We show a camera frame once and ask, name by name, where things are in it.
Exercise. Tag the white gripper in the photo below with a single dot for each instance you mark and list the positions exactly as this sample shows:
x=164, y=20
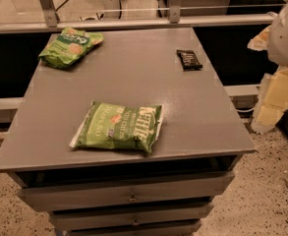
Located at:
x=287, y=39

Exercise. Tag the black rxbar chocolate bar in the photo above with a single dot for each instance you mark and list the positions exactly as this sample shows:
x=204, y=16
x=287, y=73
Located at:
x=189, y=60

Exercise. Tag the green kettle jalapeno chip bag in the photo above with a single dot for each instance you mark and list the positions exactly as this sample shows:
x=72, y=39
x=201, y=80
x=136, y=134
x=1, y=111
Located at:
x=111, y=126

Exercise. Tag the green rice cake bag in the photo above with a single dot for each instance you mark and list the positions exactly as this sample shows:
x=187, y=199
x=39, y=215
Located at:
x=69, y=46

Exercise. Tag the middle grey drawer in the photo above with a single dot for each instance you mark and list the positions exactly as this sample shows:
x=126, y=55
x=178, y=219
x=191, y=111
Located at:
x=130, y=216

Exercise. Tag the grey drawer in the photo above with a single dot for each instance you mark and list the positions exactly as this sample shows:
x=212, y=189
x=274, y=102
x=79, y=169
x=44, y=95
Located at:
x=127, y=192
x=172, y=228
x=130, y=216

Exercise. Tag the top grey drawer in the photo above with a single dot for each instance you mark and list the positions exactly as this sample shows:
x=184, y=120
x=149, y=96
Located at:
x=127, y=192

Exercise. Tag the bottom grey drawer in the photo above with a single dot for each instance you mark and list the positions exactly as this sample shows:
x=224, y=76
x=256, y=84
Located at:
x=172, y=228

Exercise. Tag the grey drawer cabinet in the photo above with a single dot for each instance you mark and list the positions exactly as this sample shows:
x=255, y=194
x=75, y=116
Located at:
x=201, y=130

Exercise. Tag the grey metal railing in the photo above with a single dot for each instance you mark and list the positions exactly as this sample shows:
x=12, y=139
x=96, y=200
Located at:
x=22, y=16

